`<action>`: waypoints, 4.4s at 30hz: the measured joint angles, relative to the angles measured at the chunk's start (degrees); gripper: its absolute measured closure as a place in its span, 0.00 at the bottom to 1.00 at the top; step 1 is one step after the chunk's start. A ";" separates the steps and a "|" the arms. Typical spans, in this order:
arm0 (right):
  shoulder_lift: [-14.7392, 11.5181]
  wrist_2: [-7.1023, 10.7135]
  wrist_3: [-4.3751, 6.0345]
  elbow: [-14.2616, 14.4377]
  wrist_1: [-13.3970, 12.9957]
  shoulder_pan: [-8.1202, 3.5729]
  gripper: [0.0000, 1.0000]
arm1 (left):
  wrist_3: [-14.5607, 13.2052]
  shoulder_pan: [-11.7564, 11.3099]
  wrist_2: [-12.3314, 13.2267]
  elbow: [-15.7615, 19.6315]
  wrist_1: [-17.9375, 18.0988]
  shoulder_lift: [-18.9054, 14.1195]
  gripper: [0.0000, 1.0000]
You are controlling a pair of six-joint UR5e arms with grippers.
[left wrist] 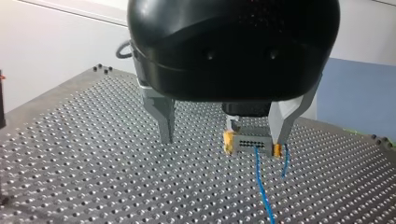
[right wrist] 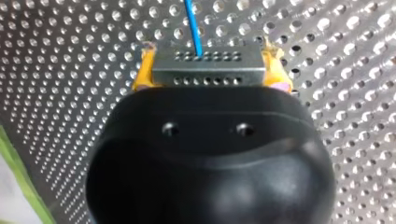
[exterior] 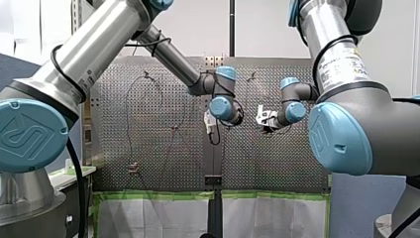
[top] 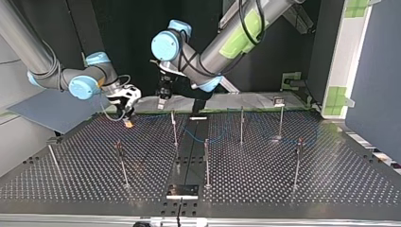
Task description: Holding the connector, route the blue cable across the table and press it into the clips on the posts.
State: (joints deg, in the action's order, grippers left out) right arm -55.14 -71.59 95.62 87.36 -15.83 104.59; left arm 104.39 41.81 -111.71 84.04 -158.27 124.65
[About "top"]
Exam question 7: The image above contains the black panel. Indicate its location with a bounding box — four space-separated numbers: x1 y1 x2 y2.
12 0 345 97

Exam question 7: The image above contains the blue cable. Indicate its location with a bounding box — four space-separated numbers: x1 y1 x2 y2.
125 108 321 148

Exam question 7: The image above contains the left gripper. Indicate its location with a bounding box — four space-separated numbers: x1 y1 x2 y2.
155 71 175 111

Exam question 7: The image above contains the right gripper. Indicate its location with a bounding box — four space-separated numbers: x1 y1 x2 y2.
114 101 136 130

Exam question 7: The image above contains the metal post with orange clip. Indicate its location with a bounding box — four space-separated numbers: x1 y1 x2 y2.
291 136 305 191
114 140 131 189

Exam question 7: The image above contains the grey board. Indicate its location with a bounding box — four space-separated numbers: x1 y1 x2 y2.
7 89 112 135

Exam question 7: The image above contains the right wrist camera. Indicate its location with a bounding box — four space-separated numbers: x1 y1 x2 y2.
107 83 143 109

